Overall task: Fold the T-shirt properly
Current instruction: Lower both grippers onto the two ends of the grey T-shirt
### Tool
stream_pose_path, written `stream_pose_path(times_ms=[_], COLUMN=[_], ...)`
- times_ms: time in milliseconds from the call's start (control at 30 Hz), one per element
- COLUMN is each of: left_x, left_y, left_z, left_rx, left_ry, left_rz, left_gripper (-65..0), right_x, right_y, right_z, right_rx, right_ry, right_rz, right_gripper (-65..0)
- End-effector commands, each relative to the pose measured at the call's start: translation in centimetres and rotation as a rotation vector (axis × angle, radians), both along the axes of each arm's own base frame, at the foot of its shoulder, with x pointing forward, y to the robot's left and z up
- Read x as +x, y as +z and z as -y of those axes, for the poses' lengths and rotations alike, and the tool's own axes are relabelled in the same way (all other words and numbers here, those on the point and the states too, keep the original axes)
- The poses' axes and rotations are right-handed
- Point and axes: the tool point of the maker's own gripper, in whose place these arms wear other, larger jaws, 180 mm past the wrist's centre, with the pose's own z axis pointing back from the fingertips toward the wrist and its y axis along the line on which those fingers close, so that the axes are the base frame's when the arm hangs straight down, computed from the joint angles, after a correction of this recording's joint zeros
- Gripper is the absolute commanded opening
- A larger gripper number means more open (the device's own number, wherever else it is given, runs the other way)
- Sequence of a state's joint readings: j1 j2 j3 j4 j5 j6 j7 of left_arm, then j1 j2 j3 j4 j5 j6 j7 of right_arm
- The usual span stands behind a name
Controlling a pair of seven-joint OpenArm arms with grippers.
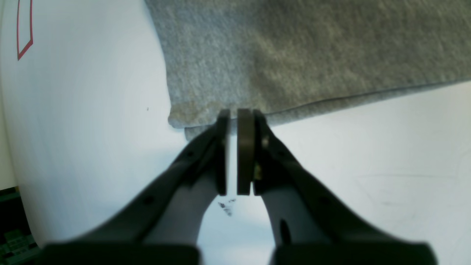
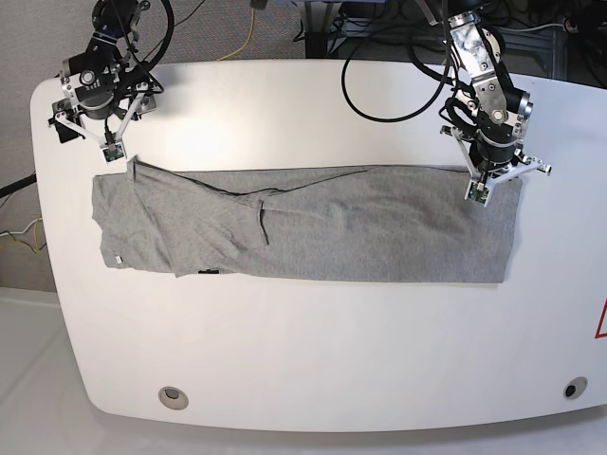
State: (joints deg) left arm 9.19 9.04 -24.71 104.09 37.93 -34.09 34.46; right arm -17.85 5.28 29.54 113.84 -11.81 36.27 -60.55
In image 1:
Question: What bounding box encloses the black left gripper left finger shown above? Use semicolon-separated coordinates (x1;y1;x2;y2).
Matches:
44;110;230;265

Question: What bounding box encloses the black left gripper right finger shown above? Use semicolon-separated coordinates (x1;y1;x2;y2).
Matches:
237;109;438;265

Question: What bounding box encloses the grey T-shirt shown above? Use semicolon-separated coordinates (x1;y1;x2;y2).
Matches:
146;0;471;141

